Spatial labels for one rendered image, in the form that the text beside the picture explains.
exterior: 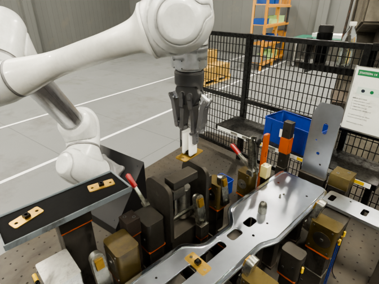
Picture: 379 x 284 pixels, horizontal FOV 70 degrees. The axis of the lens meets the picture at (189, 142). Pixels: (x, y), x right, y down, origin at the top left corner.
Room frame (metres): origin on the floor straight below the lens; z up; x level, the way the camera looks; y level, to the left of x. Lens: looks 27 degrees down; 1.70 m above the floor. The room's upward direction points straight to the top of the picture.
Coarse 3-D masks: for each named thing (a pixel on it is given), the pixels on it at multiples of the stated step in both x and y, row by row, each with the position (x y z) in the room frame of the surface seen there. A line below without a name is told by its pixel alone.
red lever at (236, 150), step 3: (231, 144) 1.07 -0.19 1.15; (234, 144) 1.07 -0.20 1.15; (231, 147) 1.07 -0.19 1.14; (234, 147) 1.06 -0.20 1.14; (234, 150) 1.05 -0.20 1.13; (237, 150) 1.05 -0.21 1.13; (237, 153) 1.04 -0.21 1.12; (240, 153) 1.04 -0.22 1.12; (240, 156) 1.03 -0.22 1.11; (243, 156) 1.03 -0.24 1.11; (243, 159) 1.02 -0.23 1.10; (243, 162) 1.02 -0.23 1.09; (246, 162) 1.01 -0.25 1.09; (246, 165) 1.00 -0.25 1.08
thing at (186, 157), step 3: (186, 150) 0.69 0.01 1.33; (198, 150) 0.70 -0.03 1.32; (201, 150) 0.70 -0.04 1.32; (186, 153) 0.68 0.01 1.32; (195, 153) 0.69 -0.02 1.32; (198, 153) 0.69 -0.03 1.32; (177, 156) 0.67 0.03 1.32; (180, 156) 0.67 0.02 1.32; (183, 156) 0.67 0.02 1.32; (186, 156) 0.67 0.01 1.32; (189, 156) 0.67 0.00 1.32; (192, 156) 0.67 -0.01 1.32; (180, 159) 0.65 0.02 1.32; (183, 159) 0.65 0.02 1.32; (186, 159) 0.65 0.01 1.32
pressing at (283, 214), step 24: (264, 192) 0.92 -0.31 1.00; (288, 192) 0.92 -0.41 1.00; (312, 192) 0.92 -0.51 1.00; (240, 216) 0.77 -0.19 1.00; (264, 216) 0.77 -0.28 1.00; (288, 216) 0.77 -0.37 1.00; (216, 240) 0.66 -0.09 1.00; (240, 240) 0.66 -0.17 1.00; (264, 240) 0.66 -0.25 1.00; (168, 264) 0.57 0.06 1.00; (216, 264) 0.57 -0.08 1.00; (240, 264) 0.57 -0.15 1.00
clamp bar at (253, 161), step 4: (252, 136) 1.01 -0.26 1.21; (256, 136) 1.01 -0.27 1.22; (248, 140) 1.00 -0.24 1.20; (252, 140) 0.99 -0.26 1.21; (256, 140) 0.98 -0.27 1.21; (260, 140) 0.98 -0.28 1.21; (248, 144) 0.99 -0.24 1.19; (252, 144) 0.99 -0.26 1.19; (256, 144) 0.97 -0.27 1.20; (260, 144) 0.98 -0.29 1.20; (248, 148) 0.99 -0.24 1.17; (252, 148) 0.98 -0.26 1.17; (256, 148) 1.00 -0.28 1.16; (248, 152) 0.99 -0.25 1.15; (252, 152) 0.98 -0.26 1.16; (256, 152) 1.00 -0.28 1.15; (248, 156) 0.99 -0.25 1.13; (252, 156) 0.98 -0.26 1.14; (256, 156) 1.00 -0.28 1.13; (248, 160) 0.99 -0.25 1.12; (252, 160) 0.98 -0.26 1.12; (256, 160) 0.99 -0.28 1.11; (248, 164) 0.99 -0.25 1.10; (252, 164) 0.97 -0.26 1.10; (256, 164) 0.99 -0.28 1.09; (248, 168) 0.99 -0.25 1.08; (252, 168) 0.97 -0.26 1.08; (256, 168) 0.99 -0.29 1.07; (256, 172) 0.99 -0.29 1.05; (252, 176) 0.97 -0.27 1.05
